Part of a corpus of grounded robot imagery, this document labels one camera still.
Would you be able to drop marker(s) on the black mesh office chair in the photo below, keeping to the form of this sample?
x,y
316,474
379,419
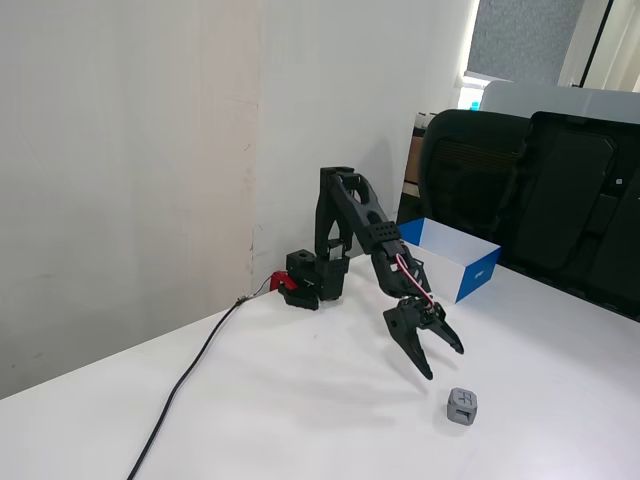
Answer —
x,y
465,170

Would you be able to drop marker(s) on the red table clamp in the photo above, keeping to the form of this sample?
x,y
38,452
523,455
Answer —
x,y
279,280

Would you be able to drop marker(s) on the blue and white cardboard box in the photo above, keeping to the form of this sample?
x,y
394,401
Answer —
x,y
460,255

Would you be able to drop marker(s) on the white partition panel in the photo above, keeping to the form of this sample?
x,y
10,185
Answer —
x,y
550,100

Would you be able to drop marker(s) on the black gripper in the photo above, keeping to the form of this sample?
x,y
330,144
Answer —
x,y
411,321

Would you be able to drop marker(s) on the gray window blind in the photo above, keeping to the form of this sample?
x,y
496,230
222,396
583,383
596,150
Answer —
x,y
520,35

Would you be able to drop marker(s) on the gray block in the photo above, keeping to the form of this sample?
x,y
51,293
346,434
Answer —
x,y
463,406

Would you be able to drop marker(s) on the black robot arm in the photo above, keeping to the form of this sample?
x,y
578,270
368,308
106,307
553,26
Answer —
x,y
350,200

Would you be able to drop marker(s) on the teal bottle cap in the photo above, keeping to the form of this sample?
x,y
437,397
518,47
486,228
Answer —
x,y
474,106

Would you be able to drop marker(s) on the black plastic-backed office chair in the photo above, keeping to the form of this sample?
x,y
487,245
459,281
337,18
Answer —
x,y
575,210

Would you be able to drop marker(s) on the brown cardboard box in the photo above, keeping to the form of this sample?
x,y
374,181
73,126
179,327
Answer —
x,y
414,160

